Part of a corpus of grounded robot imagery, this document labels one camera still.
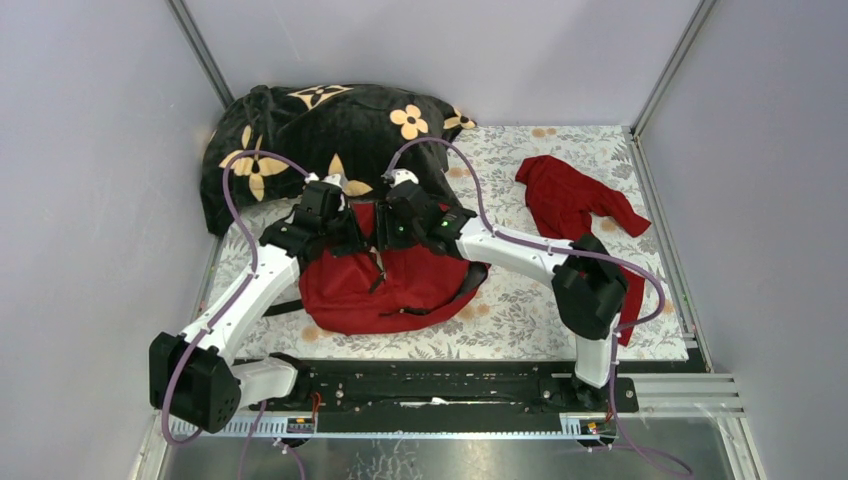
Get red student backpack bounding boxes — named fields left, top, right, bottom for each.
left=264, top=202, right=489, bottom=335

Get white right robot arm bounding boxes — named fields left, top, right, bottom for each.
left=375, top=169, right=628, bottom=412

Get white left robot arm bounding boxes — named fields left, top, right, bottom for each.
left=149, top=174, right=356, bottom=433

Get black floral blanket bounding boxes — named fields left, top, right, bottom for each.
left=199, top=84, right=475, bottom=237

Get floral table mat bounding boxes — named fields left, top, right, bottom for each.
left=201, top=126, right=689, bottom=363

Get red cloth garment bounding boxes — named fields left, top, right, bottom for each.
left=515, top=155, right=651, bottom=346

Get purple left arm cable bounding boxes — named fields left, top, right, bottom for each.
left=160, top=150, right=319, bottom=480

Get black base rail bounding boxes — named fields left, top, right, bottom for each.
left=267, top=360, right=639, bottom=434

